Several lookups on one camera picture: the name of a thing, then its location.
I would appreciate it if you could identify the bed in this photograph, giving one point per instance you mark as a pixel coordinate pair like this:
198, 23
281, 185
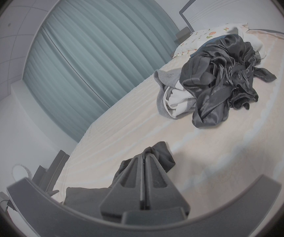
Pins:
132, 122

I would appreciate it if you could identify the white garment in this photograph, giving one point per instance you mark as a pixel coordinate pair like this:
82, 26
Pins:
255, 42

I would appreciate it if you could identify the blue-green curtain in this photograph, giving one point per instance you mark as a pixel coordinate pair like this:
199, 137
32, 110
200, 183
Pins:
107, 33
58, 95

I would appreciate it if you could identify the dark grey bedside table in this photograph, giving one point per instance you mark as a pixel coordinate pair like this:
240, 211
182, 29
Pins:
182, 34

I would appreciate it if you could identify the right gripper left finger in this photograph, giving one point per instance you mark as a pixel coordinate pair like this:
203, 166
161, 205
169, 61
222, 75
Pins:
129, 189

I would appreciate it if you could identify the black T-shirt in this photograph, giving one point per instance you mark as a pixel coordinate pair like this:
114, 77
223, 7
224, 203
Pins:
161, 157

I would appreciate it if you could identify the pile of clothes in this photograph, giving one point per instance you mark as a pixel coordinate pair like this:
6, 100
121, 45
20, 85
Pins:
218, 70

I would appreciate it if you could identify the white printed pillow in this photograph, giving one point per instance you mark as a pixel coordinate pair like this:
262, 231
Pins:
196, 38

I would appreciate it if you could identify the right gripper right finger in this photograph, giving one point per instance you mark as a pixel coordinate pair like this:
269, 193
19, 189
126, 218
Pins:
161, 189

